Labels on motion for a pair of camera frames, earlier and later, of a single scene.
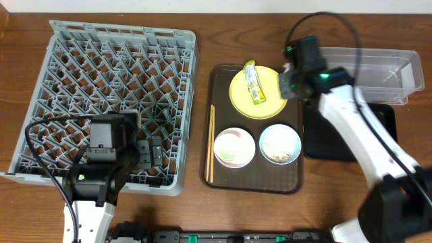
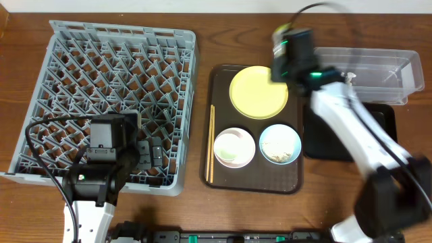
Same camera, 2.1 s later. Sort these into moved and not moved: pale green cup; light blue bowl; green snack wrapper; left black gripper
Moved: green snack wrapper
Not moved: left black gripper; light blue bowl; pale green cup
